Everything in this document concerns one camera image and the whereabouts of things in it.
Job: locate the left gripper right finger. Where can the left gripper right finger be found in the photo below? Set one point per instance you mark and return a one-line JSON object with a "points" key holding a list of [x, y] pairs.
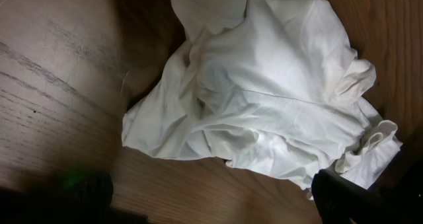
{"points": [[340, 201]]}

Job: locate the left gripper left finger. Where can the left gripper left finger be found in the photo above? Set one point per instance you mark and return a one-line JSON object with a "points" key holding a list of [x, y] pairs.
{"points": [[77, 198]]}

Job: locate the white t-shirt black print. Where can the white t-shirt black print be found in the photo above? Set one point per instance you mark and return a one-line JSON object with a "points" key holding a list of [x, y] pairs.
{"points": [[271, 86]]}

